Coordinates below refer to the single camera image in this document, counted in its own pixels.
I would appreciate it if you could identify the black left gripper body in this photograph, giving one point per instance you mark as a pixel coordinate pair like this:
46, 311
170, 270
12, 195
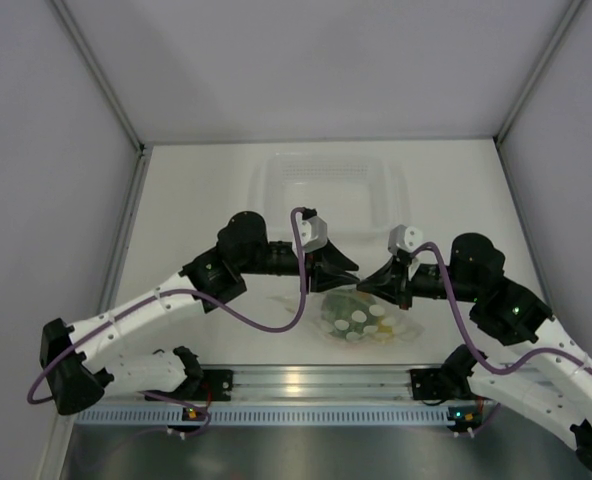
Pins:
312, 260

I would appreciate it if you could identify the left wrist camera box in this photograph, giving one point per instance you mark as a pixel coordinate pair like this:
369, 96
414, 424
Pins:
313, 234

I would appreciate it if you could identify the aluminium mounting rail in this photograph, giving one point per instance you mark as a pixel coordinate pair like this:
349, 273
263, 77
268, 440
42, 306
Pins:
310, 384

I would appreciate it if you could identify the slotted grey cable duct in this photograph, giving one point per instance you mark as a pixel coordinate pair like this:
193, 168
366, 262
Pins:
231, 415

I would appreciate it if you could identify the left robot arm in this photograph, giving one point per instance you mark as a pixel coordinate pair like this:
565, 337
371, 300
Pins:
87, 360

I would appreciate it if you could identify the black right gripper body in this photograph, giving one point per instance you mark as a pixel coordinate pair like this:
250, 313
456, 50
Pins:
427, 282

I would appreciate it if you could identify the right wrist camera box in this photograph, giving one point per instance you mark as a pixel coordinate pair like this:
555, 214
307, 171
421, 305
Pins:
404, 238

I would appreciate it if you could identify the yellow fake food piece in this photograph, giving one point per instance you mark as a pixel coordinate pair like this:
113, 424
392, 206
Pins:
382, 333

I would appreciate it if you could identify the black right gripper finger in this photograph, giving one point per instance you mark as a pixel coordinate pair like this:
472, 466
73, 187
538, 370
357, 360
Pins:
384, 289
385, 275

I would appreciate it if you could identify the clear zip top bag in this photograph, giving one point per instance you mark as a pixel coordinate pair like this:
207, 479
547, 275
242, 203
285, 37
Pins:
307, 326

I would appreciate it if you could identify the white perforated plastic basket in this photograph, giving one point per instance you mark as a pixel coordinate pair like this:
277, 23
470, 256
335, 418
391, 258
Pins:
359, 196

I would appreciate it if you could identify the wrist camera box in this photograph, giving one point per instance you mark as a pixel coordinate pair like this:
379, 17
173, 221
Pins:
404, 238
313, 234

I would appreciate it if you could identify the green netted fake melon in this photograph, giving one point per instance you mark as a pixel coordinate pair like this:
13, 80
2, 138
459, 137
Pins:
345, 313

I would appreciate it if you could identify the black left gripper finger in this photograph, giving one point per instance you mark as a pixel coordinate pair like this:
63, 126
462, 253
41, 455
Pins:
332, 256
323, 280

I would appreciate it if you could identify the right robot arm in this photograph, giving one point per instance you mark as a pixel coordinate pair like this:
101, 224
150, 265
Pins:
515, 350

